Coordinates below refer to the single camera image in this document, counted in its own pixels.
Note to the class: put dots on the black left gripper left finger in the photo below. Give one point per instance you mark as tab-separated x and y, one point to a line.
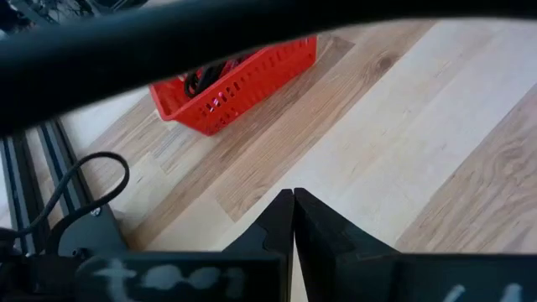
272	235

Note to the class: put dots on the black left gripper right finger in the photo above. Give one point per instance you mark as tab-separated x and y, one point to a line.
331	251

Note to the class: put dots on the red plastic basket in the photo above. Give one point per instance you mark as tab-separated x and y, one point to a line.
251	88

